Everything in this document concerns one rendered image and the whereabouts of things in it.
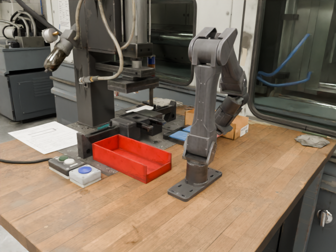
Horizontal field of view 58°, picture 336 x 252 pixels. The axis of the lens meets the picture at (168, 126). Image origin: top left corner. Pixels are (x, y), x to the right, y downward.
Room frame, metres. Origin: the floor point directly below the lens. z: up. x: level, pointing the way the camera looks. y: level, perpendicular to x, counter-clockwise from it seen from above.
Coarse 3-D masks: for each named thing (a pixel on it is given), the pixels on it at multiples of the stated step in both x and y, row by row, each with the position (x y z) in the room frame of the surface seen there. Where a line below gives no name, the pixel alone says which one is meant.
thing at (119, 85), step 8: (96, 64) 1.25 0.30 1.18; (104, 64) 1.22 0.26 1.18; (112, 64) 1.30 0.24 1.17; (128, 64) 1.24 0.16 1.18; (136, 64) 1.15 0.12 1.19; (128, 72) 1.14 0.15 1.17; (136, 72) 1.11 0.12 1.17; (144, 72) 1.11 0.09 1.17; (152, 72) 1.15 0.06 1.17; (112, 80) 1.10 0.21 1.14; (120, 80) 1.11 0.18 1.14; (128, 80) 1.11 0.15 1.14; (136, 80) 1.11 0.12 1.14; (144, 80) 1.13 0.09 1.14; (152, 80) 1.16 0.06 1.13; (112, 88) 1.10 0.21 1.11; (120, 88) 1.07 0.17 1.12; (128, 88) 1.06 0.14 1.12; (136, 88) 1.09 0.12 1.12; (144, 88) 1.13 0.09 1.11
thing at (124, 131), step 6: (120, 126) 1.08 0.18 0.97; (132, 126) 1.08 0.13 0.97; (156, 126) 1.18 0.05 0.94; (120, 132) 1.08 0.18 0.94; (126, 132) 1.06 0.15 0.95; (132, 132) 1.08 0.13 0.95; (138, 132) 1.10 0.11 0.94; (144, 132) 1.19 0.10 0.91; (150, 132) 1.17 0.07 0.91; (156, 132) 1.18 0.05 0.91; (132, 138) 1.08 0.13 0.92; (138, 138) 1.10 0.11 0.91
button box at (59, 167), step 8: (0, 160) 0.90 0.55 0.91; (8, 160) 0.90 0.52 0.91; (32, 160) 0.90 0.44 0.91; (40, 160) 0.90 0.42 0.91; (48, 160) 0.86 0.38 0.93; (56, 160) 0.86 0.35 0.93; (56, 168) 0.84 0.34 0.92; (64, 168) 0.81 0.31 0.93; (72, 168) 0.82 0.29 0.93; (64, 176) 0.81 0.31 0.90
